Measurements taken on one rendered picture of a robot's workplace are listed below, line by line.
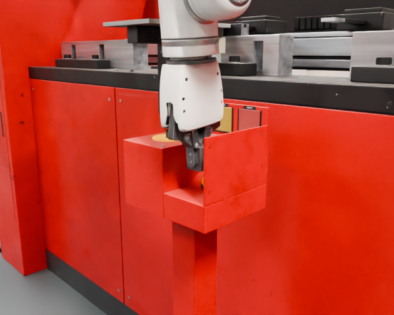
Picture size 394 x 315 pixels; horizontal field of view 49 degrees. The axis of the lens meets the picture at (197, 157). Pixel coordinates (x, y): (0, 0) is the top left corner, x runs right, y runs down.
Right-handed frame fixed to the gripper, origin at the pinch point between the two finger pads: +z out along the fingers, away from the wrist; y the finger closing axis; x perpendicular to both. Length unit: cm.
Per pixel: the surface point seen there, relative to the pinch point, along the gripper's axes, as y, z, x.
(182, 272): 0.4, 22.9, -5.0
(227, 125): -12.0, -2.3, -3.5
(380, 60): -34.5, -12.0, 14.5
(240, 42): -40.1, -15.1, -22.4
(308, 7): -94, -23, -35
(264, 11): -95, -23, -54
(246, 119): -12.2, -3.8, 0.6
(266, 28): -62, -18, -30
